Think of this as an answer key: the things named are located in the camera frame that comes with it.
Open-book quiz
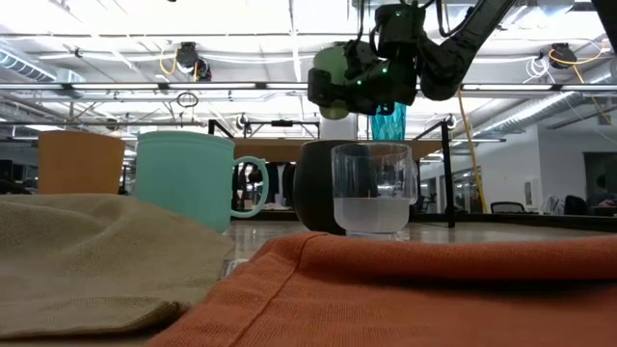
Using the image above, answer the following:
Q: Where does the hanging black cable ring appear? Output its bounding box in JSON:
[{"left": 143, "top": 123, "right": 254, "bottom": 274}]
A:
[{"left": 175, "top": 91, "right": 200, "bottom": 110}]

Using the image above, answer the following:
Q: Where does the black metal table frame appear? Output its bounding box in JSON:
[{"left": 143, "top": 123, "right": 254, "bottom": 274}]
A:
[{"left": 230, "top": 209, "right": 617, "bottom": 233}]

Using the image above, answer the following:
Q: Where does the yellow hanging cable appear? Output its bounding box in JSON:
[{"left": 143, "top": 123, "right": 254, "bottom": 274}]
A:
[{"left": 455, "top": 89, "right": 489, "bottom": 215}]

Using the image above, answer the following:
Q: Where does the clear plastic mug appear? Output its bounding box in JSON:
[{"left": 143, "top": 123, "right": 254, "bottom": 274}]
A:
[{"left": 330, "top": 143, "right": 419, "bottom": 238}]

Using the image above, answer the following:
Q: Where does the beige cloth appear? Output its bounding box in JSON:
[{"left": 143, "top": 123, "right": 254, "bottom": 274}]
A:
[{"left": 0, "top": 194, "right": 237, "bottom": 341}]

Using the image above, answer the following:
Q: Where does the green plastic cup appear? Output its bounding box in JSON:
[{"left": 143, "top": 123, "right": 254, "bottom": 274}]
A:
[{"left": 311, "top": 41, "right": 362, "bottom": 121}]

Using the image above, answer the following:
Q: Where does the teal faceted plastic tumbler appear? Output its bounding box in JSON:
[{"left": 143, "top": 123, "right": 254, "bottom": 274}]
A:
[{"left": 369, "top": 101, "right": 408, "bottom": 142}]

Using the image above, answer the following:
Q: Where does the orange cloth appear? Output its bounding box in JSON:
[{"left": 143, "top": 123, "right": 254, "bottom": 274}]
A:
[{"left": 147, "top": 231, "right": 617, "bottom": 347}]

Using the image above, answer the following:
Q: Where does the overhead light bar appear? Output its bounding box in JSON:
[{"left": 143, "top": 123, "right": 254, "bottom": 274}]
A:
[{"left": 0, "top": 81, "right": 617, "bottom": 93}]

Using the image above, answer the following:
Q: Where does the wooden shelf with black legs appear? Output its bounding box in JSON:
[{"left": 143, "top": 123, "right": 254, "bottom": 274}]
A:
[{"left": 206, "top": 119, "right": 457, "bottom": 228}]

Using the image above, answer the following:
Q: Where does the white fabric tag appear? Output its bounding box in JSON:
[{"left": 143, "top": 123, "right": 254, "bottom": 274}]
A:
[{"left": 221, "top": 258, "right": 250, "bottom": 280}]

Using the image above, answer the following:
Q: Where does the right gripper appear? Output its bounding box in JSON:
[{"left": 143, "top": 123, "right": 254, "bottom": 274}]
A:
[{"left": 307, "top": 40, "right": 420, "bottom": 117}]

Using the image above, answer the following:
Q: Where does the black mug with yellow inside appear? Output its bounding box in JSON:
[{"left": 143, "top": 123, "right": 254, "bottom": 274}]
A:
[{"left": 292, "top": 139, "right": 382, "bottom": 236}]

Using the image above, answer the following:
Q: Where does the black office chair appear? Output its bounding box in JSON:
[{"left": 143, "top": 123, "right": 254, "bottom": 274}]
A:
[
  {"left": 563, "top": 195, "right": 587, "bottom": 216},
  {"left": 490, "top": 200, "right": 526, "bottom": 215}
]

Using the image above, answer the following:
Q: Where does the black ceiling cable reel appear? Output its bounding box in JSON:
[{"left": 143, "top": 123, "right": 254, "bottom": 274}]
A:
[
  {"left": 174, "top": 41, "right": 213, "bottom": 82},
  {"left": 549, "top": 42, "right": 578, "bottom": 68}
]

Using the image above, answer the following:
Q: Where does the person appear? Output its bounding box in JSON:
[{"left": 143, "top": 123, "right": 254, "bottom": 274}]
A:
[
  {"left": 585, "top": 173, "right": 617, "bottom": 209},
  {"left": 233, "top": 162, "right": 297, "bottom": 207}
]

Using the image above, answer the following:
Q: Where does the orange plastic cup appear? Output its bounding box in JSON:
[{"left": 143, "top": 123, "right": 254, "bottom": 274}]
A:
[{"left": 37, "top": 129, "right": 127, "bottom": 196}]

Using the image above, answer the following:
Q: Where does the light blue mug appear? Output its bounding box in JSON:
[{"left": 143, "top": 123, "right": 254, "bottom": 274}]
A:
[{"left": 133, "top": 130, "right": 270, "bottom": 234}]

